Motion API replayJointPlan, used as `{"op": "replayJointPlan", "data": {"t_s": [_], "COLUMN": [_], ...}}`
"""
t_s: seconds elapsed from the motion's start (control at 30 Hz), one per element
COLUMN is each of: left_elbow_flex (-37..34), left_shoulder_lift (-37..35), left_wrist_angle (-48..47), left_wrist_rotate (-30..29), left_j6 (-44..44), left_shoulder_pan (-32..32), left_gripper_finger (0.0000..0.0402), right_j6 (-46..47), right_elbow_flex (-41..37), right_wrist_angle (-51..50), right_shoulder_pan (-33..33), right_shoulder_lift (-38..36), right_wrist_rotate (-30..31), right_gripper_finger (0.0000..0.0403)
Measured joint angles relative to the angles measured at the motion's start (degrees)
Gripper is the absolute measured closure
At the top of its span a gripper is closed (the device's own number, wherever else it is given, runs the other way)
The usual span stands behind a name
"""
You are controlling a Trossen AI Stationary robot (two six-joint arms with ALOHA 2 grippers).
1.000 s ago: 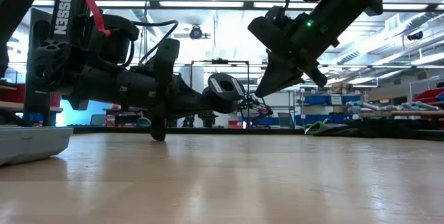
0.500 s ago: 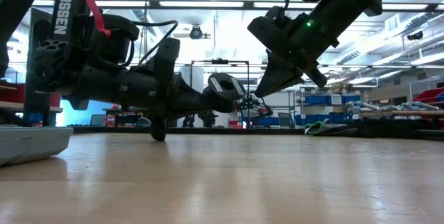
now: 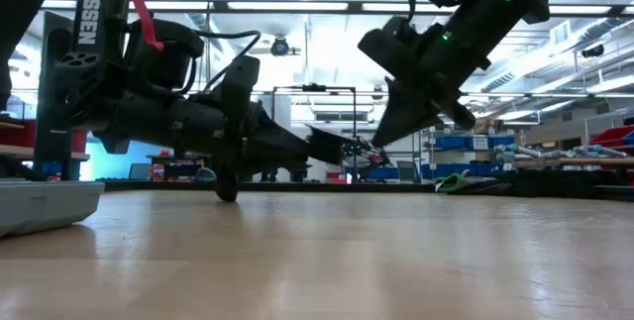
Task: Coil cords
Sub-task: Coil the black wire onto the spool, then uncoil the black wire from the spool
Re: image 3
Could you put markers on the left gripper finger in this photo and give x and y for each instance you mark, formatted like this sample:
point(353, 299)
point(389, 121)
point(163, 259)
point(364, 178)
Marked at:
point(280, 137)
point(277, 162)

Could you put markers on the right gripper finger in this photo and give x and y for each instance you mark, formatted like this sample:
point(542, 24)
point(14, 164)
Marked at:
point(401, 112)

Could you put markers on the black red robot arm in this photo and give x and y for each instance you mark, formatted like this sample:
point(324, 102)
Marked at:
point(376, 156)

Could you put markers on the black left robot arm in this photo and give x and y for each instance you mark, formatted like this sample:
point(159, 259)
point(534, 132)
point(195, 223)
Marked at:
point(94, 13)

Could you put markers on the white building pillar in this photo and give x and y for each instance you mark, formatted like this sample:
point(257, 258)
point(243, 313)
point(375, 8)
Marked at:
point(282, 112)

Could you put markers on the red white parts rack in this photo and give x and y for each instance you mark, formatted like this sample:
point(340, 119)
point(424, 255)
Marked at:
point(336, 175)

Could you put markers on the blue bin shelving rack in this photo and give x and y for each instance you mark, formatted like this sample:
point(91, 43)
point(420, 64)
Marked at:
point(465, 142)

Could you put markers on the cluttered dark desk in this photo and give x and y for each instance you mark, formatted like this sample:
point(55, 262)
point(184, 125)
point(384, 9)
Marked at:
point(173, 169)

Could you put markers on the black overhead light bar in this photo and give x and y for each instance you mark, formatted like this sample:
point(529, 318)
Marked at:
point(297, 7)

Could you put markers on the red zip tie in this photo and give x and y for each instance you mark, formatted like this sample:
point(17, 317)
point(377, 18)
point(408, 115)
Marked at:
point(146, 23)

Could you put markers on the black ceiling device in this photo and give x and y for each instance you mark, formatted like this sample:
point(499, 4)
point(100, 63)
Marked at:
point(593, 51)

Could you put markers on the red storage bin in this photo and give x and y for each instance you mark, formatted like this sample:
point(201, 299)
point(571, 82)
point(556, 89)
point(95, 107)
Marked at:
point(80, 140)
point(614, 138)

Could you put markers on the wooden workbench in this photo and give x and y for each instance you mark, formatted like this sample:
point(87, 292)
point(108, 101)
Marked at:
point(584, 161)

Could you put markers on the grey tool case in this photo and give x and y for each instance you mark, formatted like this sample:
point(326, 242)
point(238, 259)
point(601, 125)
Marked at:
point(44, 206)

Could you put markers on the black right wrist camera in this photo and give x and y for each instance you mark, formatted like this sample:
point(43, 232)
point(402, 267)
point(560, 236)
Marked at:
point(386, 47)

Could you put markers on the black ceiling camera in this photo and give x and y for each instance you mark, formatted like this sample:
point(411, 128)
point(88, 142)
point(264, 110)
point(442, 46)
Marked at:
point(280, 46)

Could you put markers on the black vertical frame post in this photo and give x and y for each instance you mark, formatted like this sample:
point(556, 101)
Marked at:
point(59, 166)

